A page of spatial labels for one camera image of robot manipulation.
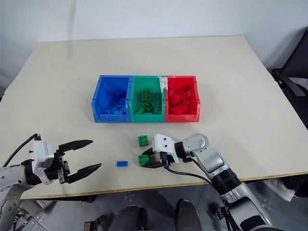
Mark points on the white tape strip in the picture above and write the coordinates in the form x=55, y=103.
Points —
x=163, y=83

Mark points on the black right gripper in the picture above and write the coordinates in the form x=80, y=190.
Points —
x=167, y=159

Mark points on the dark rounded shape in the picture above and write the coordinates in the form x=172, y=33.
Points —
x=130, y=219
x=187, y=215

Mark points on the green plastic bin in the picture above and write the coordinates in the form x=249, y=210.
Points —
x=146, y=118

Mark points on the green square building block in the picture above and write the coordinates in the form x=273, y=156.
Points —
x=148, y=105

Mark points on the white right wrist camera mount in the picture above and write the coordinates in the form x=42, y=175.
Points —
x=163, y=143

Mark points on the long green building block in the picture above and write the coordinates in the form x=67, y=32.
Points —
x=158, y=103

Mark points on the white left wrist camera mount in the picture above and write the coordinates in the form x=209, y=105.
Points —
x=41, y=154

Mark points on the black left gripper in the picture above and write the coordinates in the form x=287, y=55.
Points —
x=63, y=168

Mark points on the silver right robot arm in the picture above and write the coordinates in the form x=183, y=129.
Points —
x=211, y=156

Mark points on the black chair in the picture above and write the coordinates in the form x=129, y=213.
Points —
x=296, y=72

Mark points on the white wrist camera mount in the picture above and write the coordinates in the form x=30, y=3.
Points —
x=163, y=143
x=41, y=154

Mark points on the red building block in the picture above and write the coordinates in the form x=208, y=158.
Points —
x=175, y=98

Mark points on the green cube building block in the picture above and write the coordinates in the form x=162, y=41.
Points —
x=143, y=160
x=143, y=140

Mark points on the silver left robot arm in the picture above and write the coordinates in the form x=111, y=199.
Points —
x=9, y=176

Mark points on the small green building block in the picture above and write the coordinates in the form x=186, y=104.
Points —
x=139, y=111

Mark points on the white cloth bundle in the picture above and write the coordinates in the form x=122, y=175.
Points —
x=280, y=190

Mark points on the red plastic bin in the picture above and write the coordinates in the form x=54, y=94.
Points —
x=180, y=118

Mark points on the green rectangular building block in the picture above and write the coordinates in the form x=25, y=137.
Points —
x=146, y=93

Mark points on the blue plastic bin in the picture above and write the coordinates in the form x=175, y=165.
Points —
x=96, y=106

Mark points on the flat blue building block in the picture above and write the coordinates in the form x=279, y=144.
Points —
x=122, y=163

